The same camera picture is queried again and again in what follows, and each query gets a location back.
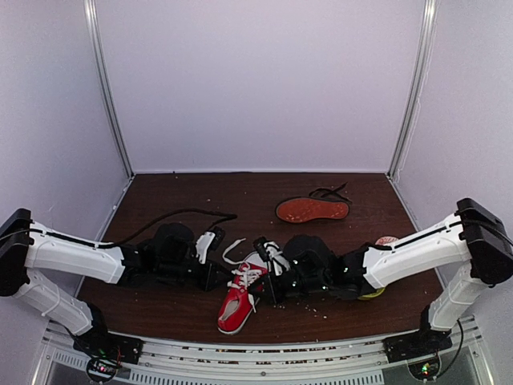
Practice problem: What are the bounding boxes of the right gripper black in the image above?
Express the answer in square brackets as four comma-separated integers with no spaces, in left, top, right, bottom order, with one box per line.
[248,270,329,307]

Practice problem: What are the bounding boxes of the red canvas sneaker white laces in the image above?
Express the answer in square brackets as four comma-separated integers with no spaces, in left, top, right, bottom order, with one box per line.
[217,238,269,335]

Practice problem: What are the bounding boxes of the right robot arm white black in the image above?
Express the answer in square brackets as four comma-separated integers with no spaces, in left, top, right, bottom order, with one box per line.
[253,198,512,355]

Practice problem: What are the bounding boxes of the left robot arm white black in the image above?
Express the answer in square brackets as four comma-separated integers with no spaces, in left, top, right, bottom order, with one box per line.
[1,209,232,357]

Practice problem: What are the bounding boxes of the lime green bowl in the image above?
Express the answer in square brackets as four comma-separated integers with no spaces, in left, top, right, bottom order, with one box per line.
[357,287,386,301]

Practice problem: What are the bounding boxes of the upturned shoe orange sole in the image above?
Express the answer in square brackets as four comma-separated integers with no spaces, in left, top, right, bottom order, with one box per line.
[275,182,352,225]

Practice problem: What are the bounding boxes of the red patterned bowl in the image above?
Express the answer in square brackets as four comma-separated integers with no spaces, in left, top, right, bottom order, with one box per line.
[375,236,398,245]

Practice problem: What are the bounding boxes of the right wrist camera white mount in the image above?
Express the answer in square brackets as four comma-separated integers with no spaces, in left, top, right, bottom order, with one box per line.
[253,237,290,276]

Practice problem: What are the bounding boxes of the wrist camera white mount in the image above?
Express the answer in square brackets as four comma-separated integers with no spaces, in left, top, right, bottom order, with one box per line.
[196,226,225,265]
[253,237,290,276]

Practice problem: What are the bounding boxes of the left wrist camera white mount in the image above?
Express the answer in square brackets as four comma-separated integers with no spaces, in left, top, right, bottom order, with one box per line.
[196,226,225,265]

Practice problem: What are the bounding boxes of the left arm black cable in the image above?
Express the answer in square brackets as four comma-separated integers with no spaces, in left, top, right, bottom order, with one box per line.
[27,207,238,248]

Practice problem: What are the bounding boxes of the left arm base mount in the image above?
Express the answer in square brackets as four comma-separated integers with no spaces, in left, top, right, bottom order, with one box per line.
[70,304,143,384]

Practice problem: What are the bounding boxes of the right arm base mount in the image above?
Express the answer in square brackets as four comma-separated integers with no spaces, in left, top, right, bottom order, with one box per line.
[383,308,452,382]

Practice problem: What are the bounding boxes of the front aluminium rail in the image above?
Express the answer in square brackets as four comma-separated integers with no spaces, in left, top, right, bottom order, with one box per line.
[39,320,486,385]

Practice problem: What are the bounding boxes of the left aluminium frame post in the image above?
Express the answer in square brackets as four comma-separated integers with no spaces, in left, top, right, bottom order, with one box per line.
[83,0,135,179]

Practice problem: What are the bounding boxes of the aluminium frame post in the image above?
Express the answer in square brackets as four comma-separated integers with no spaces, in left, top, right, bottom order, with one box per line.
[83,0,135,179]
[387,0,438,181]

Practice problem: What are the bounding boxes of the right aluminium frame post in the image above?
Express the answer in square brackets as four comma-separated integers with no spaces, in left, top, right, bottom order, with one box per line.
[387,0,438,181]

